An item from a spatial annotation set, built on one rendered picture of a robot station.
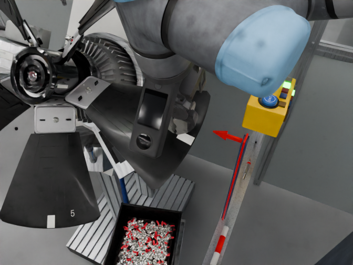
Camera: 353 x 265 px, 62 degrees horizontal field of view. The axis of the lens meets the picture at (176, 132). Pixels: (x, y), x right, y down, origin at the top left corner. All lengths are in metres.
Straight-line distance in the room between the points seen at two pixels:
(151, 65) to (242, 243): 1.48
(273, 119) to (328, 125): 0.68
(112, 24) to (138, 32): 0.60
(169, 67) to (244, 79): 0.13
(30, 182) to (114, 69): 0.33
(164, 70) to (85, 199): 0.48
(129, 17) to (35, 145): 0.49
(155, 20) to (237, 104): 1.22
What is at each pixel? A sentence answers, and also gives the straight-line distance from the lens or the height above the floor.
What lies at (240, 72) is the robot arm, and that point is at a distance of 0.25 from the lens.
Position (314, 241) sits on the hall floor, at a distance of 1.87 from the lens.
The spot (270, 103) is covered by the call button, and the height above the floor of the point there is 1.08.
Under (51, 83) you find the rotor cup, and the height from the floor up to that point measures 1.22.
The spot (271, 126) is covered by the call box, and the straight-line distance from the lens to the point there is 0.83.
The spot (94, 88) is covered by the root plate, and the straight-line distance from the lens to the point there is 0.68.
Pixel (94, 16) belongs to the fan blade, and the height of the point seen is 1.32.
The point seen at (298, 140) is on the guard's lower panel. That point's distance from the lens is 1.56.
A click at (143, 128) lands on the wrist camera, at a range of 0.42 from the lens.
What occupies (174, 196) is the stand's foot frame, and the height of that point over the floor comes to 0.08.
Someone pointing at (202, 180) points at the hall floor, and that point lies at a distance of 1.89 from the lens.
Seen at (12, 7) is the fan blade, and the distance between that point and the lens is 0.78.
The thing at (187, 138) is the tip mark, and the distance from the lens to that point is 0.57.
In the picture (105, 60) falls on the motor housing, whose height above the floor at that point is 1.17.
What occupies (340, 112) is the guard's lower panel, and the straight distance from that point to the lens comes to 1.42.
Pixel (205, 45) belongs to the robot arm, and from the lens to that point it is 0.26.
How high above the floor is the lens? 1.61
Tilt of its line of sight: 50 degrees down
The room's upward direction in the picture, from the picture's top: straight up
